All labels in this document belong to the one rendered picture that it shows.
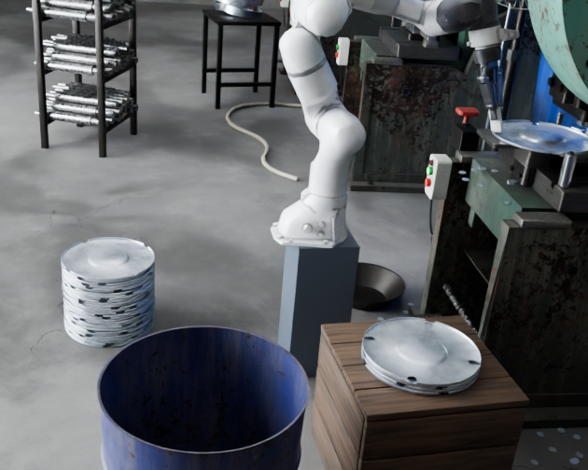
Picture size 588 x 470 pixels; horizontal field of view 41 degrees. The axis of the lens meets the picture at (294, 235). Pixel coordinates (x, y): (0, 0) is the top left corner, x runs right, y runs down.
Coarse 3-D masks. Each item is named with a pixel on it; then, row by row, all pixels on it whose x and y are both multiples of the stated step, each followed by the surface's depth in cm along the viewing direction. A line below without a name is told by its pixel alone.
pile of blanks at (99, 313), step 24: (72, 288) 243; (96, 288) 238; (120, 288) 239; (144, 288) 246; (72, 312) 246; (96, 312) 242; (120, 312) 245; (144, 312) 251; (72, 336) 249; (96, 336) 245; (120, 336) 247; (144, 336) 254
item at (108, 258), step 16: (96, 240) 261; (112, 240) 262; (128, 240) 262; (64, 256) 248; (80, 256) 249; (96, 256) 249; (112, 256) 250; (128, 256) 251; (144, 256) 252; (80, 272) 240; (96, 272) 241; (112, 272) 241; (128, 272) 242
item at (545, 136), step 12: (504, 120) 233; (516, 120) 235; (528, 120) 235; (492, 132) 222; (504, 132) 223; (516, 132) 224; (528, 132) 223; (540, 132) 224; (552, 132) 225; (564, 132) 228; (576, 132) 229; (516, 144) 213; (528, 144) 216; (540, 144) 217; (552, 144) 217; (564, 144) 218; (576, 144) 219
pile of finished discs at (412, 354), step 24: (384, 336) 196; (408, 336) 196; (432, 336) 198; (456, 336) 199; (384, 360) 186; (408, 360) 187; (432, 360) 187; (456, 360) 189; (480, 360) 189; (408, 384) 179; (432, 384) 178; (456, 384) 180
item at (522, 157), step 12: (480, 132) 223; (492, 144) 215; (504, 144) 215; (516, 156) 227; (528, 156) 220; (540, 156) 220; (552, 156) 220; (516, 168) 227; (528, 168) 221; (540, 168) 221; (528, 180) 222
